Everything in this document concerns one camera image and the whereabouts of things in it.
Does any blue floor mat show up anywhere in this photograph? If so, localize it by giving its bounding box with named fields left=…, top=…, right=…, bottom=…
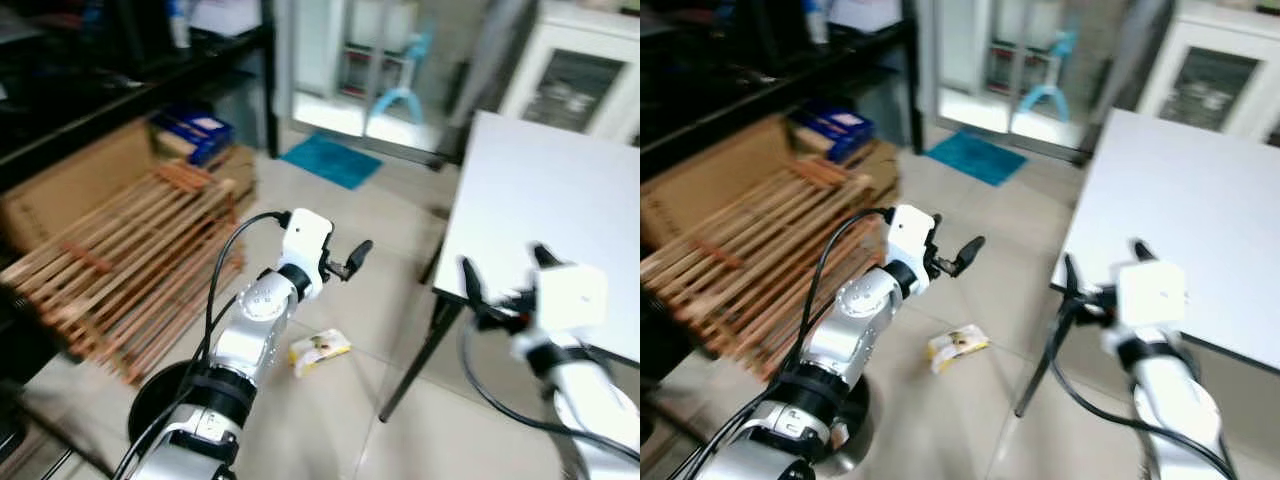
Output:
left=280, top=133, right=384, bottom=191
left=925, top=130, right=1028, bottom=187

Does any blue box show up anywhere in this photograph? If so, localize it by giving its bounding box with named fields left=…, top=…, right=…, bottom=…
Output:
left=150, top=105, right=236, bottom=166
left=790, top=98, right=876, bottom=163

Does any yellow snack wrapper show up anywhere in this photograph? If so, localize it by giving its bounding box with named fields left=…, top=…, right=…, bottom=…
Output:
left=926, top=326, right=991, bottom=374
left=289, top=330, right=352, bottom=378

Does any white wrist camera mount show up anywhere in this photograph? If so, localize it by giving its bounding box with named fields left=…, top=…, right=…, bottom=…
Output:
left=886, top=203, right=939, bottom=293
left=1113, top=258, right=1189, bottom=331
left=278, top=207, right=335, bottom=301
left=536, top=262, right=609, bottom=338

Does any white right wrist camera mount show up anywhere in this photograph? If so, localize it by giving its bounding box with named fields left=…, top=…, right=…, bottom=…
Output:
left=1113, top=258, right=1189, bottom=331
left=536, top=262, right=609, bottom=338

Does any white table with black legs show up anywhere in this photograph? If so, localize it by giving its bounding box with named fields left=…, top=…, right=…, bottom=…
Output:
left=1015, top=108, right=1280, bottom=419
left=380, top=110, right=641, bottom=423

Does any white cabinet with glass doors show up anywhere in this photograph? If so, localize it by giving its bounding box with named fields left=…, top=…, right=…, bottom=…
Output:
left=1135, top=0, right=1280, bottom=141
left=497, top=0, right=641, bottom=146

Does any brown cardboard box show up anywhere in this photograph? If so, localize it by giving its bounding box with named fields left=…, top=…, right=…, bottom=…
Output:
left=640, top=112, right=901, bottom=246
left=0, top=118, right=256, bottom=251

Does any black shelf table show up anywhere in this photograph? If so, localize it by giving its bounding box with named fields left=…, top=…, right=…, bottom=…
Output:
left=0, top=0, right=281, bottom=196
left=640, top=0, right=926, bottom=186

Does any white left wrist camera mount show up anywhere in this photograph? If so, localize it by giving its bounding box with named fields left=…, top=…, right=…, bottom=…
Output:
left=278, top=207, right=335, bottom=301
left=886, top=203, right=939, bottom=293

